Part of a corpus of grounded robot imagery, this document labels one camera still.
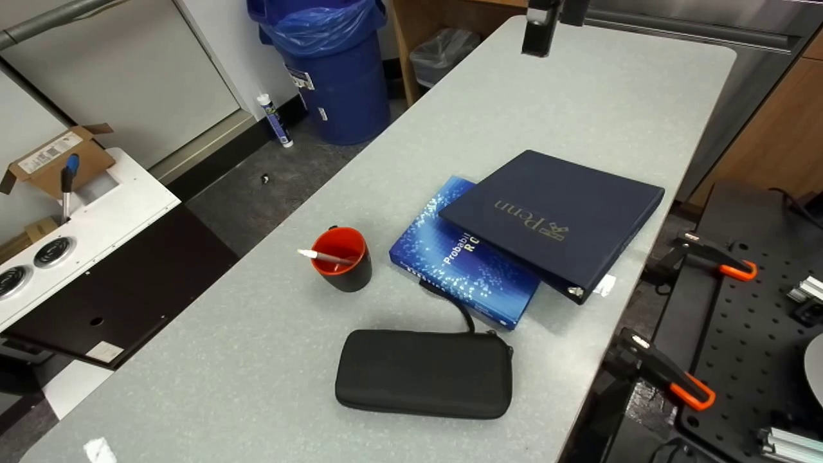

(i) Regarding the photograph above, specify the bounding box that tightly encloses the black zip case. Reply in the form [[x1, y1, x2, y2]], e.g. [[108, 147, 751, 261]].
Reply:
[[334, 279, 514, 421]]

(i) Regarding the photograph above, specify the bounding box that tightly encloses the white and blue caulk tube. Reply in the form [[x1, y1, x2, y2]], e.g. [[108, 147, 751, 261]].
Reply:
[[257, 93, 294, 149]]

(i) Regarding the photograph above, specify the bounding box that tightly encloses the black mug with red inside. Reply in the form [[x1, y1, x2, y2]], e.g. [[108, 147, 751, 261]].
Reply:
[[311, 226, 373, 293]]

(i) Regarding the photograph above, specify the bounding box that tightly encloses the black cable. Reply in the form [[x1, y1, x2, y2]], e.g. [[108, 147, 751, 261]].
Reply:
[[768, 186, 823, 231]]

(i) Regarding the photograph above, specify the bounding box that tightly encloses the small grey waste bin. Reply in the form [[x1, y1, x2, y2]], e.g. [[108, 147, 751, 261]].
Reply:
[[409, 27, 482, 89]]

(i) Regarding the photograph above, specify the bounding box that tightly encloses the black and orange clamp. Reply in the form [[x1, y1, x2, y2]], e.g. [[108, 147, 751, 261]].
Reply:
[[604, 327, 717, 412], [645, 231, 759, 284]]

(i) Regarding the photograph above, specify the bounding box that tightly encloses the white pen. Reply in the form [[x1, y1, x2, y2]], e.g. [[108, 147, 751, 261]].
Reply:
[[297, 249, 356, 267]]

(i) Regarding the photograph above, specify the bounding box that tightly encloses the wooden cabinet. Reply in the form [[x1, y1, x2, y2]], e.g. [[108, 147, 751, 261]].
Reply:
[[687, 31, 823, 208]]

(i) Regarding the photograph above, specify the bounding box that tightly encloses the blue-handled screwdriver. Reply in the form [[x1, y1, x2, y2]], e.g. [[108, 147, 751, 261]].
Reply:
[[60, 153, 81, 225]]

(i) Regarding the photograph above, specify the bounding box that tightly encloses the aluminium profile piece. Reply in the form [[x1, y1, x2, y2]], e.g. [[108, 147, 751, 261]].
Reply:
[[787, 275, 823, 327], [757, 426, 823, 463]]

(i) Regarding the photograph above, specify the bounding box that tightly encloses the navy blue binder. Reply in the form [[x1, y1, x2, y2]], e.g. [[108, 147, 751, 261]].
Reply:
[[438, 150, 666, 305]]

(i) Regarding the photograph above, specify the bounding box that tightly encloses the blue book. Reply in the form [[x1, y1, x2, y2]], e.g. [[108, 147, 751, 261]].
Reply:
[[389, 176, 542, 331]]

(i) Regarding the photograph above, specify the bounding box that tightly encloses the open cardboard box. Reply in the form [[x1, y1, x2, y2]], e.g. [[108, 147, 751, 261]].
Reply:
[[0, 123, 117, 200]]

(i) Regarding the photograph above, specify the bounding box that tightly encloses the white stove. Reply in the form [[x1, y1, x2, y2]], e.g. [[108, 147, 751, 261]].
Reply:
[[0, 147, 240, 371]]

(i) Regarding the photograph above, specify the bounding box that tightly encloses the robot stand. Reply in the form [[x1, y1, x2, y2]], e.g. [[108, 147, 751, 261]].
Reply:
[[566, 181, 823, 463]]

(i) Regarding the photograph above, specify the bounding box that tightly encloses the blue trash bin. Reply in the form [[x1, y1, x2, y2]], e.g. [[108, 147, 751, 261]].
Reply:
[[246, 0, 392, 146]]

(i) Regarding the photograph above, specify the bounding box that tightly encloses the white paper scrap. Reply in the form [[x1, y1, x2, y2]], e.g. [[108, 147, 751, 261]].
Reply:
[[83, 437, 118, 463]]

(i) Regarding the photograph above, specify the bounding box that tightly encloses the grey metal bar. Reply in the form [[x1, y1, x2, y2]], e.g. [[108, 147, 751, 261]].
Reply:
[[0, 0, 120, 51]]

